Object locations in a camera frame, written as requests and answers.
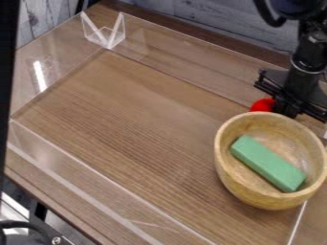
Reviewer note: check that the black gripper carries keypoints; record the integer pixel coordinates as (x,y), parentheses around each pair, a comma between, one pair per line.
(297,92)

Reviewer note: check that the wooden bowl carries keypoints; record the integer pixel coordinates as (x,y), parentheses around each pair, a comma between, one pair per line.
(293,141)

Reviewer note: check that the clear acrylic tray wall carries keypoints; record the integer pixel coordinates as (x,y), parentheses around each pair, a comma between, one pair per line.
(115,216)

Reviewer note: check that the green rectangular block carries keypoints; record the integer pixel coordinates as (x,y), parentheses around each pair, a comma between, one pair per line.
(266,163)

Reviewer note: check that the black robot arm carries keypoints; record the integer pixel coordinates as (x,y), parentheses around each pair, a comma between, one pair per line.
(310,12)

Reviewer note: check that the red toy fruit green stem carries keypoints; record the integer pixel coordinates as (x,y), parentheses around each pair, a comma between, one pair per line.
(264,105)

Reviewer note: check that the clear acrylic corner bracket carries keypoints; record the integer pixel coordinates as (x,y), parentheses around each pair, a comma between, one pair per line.
(105,36)

